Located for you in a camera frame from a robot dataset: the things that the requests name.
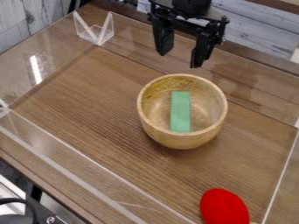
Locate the clear acrylic front wall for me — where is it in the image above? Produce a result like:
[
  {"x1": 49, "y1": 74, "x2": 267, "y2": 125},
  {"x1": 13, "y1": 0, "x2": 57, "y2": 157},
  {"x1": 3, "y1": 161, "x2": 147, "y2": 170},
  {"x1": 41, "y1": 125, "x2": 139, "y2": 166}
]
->
[{"x1": 0, "y1": 100, "x2": 195, "y2": 224}]

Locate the wooden bowl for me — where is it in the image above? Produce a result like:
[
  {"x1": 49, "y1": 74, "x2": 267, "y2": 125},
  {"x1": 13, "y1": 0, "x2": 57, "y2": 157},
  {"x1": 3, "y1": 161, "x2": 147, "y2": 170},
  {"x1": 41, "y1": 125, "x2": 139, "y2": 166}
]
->
[{"x1": 136, "y1": 73, "x2": 228, "y2": 150}]

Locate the black cable lower left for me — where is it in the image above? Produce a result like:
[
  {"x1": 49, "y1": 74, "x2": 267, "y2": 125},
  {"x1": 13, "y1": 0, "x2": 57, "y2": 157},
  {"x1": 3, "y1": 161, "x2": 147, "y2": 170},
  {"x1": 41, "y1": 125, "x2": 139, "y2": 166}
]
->
[{"x1": 0, "y1": 197, "x2": 44, "y2": 224}]

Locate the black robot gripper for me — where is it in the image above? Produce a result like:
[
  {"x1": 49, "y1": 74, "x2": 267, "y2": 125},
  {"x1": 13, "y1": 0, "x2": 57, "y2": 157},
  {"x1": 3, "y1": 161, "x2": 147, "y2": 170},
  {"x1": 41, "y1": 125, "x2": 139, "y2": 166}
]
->
[{"x1": 148, "y1": 0, "x2": 229, "y2": 68}]

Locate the clear acrylic corner bracket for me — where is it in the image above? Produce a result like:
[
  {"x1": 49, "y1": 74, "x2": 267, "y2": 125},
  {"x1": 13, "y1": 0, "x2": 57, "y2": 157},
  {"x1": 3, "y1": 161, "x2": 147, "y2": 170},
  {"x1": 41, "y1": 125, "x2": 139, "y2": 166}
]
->
[{"x1": 72, "y1": 11, "x2": 115, "y2": 46}]

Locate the red plush object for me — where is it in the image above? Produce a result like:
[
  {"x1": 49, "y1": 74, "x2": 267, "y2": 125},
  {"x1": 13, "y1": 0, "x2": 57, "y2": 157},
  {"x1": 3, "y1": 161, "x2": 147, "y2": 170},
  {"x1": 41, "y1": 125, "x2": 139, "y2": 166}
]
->
[{"x1": 199, "y1": 188, "x2": 249, "y2": 224}]

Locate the green rectangular block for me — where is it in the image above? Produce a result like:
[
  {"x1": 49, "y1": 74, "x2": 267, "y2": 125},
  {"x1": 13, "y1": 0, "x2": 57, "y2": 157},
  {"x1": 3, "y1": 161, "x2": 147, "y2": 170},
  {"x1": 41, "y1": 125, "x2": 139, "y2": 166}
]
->
[{"x1": 169, "y1": 91, "x2": 191, "y2": 133}]

